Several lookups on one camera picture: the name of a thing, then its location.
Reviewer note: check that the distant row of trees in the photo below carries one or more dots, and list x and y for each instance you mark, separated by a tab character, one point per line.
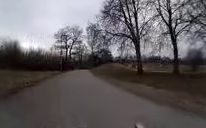
154	60

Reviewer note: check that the thin pole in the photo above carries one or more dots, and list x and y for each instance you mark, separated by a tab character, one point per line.
61	61

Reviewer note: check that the grass field with mound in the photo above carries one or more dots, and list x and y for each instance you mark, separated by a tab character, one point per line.
157	83

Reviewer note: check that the robot's own part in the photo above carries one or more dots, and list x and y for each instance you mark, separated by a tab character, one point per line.
139	125

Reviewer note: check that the large bare tree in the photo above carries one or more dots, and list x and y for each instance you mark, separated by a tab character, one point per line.
175	56
138	60

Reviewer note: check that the brownish grass verge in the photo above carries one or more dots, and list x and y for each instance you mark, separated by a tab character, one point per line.
14	81

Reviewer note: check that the dark wood of bare trees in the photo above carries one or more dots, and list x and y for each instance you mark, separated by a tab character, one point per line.
17	60

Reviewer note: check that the grey asphalt path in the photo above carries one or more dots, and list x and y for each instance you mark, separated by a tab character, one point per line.
81	100

